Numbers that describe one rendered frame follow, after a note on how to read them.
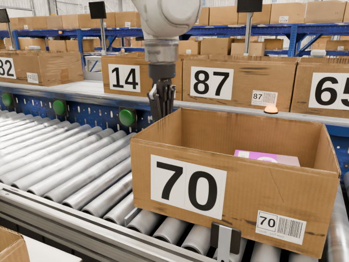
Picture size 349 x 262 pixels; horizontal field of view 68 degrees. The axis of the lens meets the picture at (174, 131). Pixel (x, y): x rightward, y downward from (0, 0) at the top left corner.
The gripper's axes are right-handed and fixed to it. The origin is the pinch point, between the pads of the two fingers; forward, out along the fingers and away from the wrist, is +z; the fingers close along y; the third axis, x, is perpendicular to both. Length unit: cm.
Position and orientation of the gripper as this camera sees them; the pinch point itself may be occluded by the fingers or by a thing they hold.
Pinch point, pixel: (162, 134)
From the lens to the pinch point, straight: 76.6
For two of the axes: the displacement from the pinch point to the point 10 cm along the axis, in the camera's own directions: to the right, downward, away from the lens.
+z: 0.0, 9.4, 3.3
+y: -4.3, 3.0, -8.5
